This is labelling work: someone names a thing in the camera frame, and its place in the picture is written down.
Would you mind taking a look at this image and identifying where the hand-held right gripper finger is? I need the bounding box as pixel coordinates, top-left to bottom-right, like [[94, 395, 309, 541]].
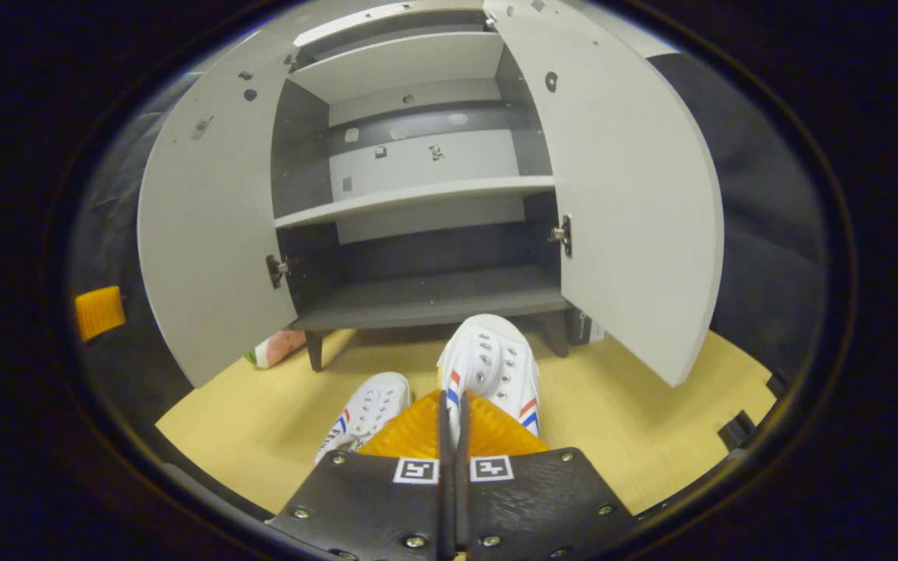
[[453, 390, 637, 561], [268, 388, 450, 561]]

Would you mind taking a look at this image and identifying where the white striped shoe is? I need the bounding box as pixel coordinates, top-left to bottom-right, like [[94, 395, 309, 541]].
[[437, 314, 541, 445], [313, 372, 412, 466]]

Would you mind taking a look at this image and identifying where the white cabinet door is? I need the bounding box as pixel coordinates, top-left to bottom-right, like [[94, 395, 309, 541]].
[[137, 31, 300, 388], [484, 0, 725, 388]]

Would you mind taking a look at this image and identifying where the white cabinet shelf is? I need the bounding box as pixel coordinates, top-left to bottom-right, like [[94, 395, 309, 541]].
[[274, 175, 557, 229], [287, 31, 506, 104]]

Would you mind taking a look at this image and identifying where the pink and green packet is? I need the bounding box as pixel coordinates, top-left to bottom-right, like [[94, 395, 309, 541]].
[[245, 330, 308, 369]]

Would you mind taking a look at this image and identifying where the small grey printed box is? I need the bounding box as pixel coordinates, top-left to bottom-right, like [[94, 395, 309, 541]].
[[570, 308, 606, 346]]

